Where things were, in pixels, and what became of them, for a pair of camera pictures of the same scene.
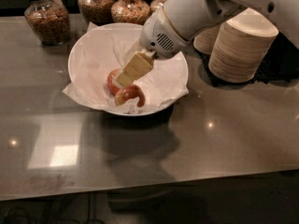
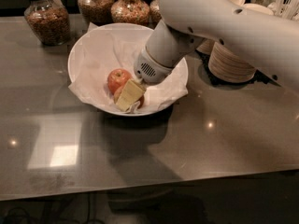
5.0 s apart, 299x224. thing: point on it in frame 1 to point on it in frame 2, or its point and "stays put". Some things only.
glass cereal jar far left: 47,16 stays put
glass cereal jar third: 128,7 stays put
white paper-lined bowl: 101,50 stays put
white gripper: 159,36 to 149,69
